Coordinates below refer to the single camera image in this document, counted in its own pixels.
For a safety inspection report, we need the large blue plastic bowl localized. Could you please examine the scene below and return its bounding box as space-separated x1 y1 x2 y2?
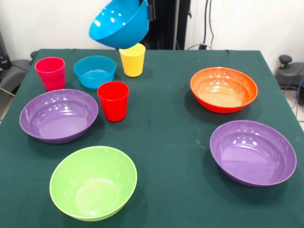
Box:
88 0 150 50

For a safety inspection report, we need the green plastic bowl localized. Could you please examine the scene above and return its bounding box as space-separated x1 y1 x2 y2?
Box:
49 146 138 222

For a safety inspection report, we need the black wall cable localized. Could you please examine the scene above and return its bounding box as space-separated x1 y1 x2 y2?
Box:
200 16 214 50

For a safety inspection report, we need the small teal plastic bowl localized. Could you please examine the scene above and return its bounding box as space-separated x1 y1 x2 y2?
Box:
73 55 117 89

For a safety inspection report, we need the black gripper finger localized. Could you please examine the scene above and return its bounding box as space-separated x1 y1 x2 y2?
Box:
147 0 156 21

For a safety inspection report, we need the dark green tablecloth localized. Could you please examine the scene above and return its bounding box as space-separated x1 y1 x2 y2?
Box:
0 48 304 228

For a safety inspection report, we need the purple plastic bowl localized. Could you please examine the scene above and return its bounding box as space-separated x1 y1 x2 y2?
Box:
19 89 99 144
209 120 297 188

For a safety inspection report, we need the red plastic cup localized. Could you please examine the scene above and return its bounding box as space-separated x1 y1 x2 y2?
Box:
97 81 130 122

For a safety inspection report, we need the grey equipment base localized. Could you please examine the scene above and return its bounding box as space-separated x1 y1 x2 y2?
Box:
0 30 32 95

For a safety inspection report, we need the orange plastic bowl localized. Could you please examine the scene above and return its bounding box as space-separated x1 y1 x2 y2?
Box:
190 67 258 114

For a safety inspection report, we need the yellow plastic cup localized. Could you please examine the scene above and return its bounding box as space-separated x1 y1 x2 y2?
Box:
119 43 146 77

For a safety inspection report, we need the pink plastic cup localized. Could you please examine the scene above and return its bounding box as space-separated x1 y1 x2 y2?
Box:
34 57 66 92

